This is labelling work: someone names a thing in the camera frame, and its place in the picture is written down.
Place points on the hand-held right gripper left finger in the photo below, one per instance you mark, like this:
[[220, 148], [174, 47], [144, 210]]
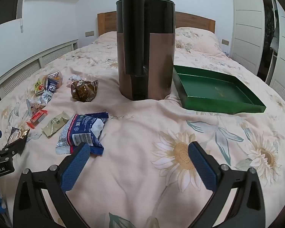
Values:
[[76, 168]]

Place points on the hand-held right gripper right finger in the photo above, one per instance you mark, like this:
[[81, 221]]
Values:
[[201, 168]]

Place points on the brown cream snack packet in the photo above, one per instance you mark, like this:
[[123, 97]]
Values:
[[17, 134]]

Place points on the large blue white snack packet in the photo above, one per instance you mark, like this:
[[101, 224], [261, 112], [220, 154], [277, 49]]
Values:
[[82, 131]]

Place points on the red white candy packet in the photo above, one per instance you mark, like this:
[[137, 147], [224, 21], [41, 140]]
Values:
[[37, 118]]

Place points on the clear cookie packet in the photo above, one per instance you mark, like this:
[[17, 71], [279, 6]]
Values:
[[34, 106]]

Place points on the olive green snack packet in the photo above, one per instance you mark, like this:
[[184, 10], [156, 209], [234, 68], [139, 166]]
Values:
[[55, 124]]

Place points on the small white blue packet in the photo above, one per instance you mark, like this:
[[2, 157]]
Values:
[[46, 97]]

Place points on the green tray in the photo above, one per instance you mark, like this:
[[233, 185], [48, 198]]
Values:
[[218, 92]]

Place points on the green yellow snack packet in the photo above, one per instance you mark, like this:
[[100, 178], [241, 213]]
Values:
[[39, 86]]

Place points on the bed with floral cover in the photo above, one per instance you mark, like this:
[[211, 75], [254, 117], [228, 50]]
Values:
[[142, 133]]

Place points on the small dark blue packet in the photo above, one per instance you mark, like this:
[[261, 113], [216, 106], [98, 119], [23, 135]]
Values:
[[51, 86]]

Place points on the white slatted radiator cover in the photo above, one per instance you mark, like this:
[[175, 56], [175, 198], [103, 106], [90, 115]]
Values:
[[26, 66]]

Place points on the dark brown snack packet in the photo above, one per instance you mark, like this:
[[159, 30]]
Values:
[[84, 90]]

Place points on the orange bread packet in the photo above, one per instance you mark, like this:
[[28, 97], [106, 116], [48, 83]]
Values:
[[55, 77]]

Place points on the small white candy wrapper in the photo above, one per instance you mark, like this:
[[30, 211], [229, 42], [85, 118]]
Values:
[[73, 78]]

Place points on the white wardrobe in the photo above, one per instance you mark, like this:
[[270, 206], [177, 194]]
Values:
[[247, 28]]

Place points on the dark clothes in wardrobe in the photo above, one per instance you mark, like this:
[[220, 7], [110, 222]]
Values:
[[269, 35]]

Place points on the wooden headboard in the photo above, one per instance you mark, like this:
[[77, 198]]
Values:
[[106, 21]]

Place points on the beige wall outlet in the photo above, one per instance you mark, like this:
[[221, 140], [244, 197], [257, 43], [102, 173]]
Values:
[[225, 42], [89, 33]]

